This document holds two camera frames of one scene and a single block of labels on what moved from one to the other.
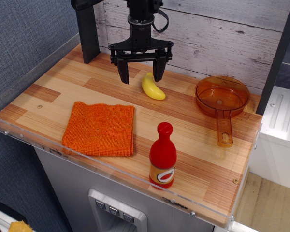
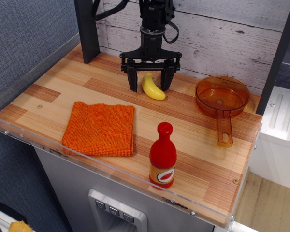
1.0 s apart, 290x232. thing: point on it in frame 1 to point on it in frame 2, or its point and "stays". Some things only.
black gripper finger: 159,65 to 166,76
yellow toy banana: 151,88 stays
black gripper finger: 123,66 to 132,76
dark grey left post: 85,12 stays
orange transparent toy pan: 223,96 stays
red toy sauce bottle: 163,158 stays
